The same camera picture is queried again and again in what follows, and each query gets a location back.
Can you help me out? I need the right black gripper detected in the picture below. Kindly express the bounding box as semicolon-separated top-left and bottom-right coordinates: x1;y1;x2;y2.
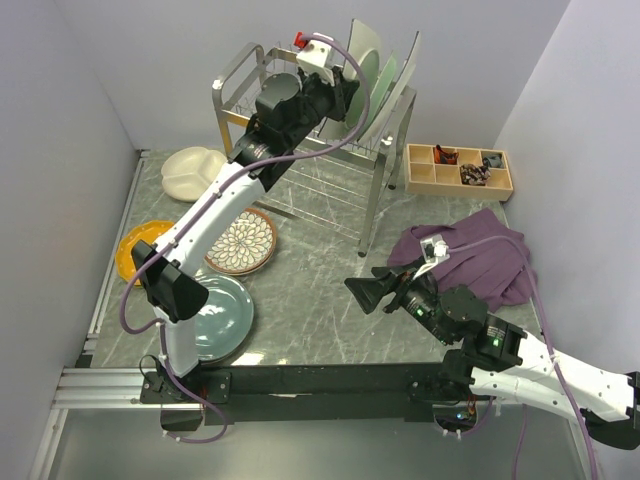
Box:
342;255;452;344

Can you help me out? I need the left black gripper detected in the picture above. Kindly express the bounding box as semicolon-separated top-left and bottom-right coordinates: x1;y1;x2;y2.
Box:
287;66;362;150

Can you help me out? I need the floral patterned plate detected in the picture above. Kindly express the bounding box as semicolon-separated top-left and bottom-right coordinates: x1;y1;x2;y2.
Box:
205;208;277;276
205;235;275;276

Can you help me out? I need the dark teal round plate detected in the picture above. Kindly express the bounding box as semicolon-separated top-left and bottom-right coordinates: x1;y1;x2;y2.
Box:
195;273;255;345

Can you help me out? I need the cream divided plate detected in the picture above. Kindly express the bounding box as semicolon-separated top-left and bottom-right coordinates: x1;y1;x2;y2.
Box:
161;146;227;202

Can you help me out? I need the orange dotted scalloped plate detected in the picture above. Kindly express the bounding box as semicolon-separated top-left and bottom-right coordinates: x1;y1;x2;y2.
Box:
114;220;174;282

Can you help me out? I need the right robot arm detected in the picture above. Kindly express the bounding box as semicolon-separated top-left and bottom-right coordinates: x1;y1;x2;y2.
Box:
344;265;639;450

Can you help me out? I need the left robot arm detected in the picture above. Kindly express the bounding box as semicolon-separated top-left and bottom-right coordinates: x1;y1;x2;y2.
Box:
132;67;369;402

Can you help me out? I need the steel dish rack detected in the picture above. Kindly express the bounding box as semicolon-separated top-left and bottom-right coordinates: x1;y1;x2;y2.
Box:
212;42;416;257

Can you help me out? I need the white square plate black rim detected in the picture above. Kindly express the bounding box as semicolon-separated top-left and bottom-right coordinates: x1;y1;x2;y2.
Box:
358;31;422;144

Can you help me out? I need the light green plate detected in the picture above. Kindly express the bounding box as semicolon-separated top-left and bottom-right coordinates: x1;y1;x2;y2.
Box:
359;52;398;142

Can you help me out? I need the purple cloth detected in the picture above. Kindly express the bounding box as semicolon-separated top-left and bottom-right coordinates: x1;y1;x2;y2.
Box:
387;209;532;312

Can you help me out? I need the wooden compartment tray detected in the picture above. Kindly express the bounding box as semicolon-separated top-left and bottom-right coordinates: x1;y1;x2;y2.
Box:
404;144;514;202

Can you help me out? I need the orange black item in tray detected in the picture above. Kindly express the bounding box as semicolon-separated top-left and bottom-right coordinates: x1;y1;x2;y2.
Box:
434;145;459;165

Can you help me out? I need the black base beam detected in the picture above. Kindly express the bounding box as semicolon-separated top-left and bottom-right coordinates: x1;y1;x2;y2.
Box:
140;363;473;431

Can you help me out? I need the patterned cloth item in tray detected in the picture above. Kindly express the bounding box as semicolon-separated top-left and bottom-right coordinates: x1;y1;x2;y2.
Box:
460;164;491;186

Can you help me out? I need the grey item in tray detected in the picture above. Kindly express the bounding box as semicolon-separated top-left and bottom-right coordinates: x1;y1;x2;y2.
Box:
482;153;504;169

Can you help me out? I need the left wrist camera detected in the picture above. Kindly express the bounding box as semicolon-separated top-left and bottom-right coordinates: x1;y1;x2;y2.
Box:
294;32;343;87

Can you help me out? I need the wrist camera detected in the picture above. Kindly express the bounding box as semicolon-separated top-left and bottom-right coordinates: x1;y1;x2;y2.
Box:
294;32;343;87
414;235;450;279

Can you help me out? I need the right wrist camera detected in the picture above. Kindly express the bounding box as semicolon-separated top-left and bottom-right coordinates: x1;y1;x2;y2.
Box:
414;235;450;279

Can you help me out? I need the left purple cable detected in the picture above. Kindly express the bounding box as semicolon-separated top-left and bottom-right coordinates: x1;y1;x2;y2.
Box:
119;32;371;446

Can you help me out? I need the aluminium rail frame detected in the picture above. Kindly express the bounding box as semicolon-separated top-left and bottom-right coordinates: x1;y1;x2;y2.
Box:
29;149;183;479

